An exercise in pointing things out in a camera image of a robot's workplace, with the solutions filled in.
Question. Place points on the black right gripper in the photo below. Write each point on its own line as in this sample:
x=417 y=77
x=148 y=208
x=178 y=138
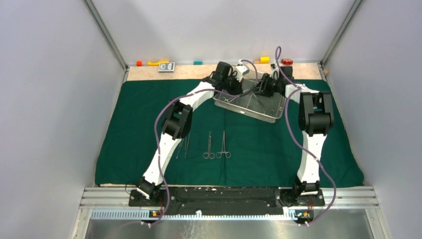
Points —
x=262 y=86

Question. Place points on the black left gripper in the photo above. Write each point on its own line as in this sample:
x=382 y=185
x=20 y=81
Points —
x=238 y=84

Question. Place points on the metal mesh instrument tray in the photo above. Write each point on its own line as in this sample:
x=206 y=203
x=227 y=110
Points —
x=255 y=106

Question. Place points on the steel tweezers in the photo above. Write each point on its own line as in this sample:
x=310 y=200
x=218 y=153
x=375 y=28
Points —
x=187 y=140
x=180 y=146

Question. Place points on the surgical scissors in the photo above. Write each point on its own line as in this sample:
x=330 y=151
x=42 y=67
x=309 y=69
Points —
x=208 y=154

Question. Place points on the surgical forceps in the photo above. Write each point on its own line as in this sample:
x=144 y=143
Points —
x=227 y=99

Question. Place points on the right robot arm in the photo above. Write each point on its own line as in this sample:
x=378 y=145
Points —
x=315 y=119

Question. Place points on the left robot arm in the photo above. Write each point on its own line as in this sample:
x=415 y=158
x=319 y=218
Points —
x=177 y=119

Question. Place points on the yellow wooden block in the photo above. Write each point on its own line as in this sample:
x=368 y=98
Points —
x=264 y=59

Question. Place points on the red toy block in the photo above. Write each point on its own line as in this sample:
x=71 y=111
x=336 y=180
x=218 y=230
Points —
x=287 y=61

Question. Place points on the playing card box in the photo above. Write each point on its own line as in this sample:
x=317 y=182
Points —
x=166 y=67

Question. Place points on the yellow toy piece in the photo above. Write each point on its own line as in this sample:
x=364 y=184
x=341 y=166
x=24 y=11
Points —
x=156 y=63

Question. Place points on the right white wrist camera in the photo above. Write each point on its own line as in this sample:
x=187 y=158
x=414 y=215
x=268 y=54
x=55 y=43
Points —
x=275 y=71

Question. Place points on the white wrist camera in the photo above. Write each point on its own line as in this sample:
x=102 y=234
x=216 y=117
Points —
x=275 y=71
x=240 y=70

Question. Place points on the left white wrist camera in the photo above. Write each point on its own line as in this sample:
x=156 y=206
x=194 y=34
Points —
x=240 y=70

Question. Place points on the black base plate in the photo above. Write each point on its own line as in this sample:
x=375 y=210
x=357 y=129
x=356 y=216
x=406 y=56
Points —
x=225 y=201

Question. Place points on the aluminium frame rail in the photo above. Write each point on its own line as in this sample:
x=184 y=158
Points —
x=344 y=198

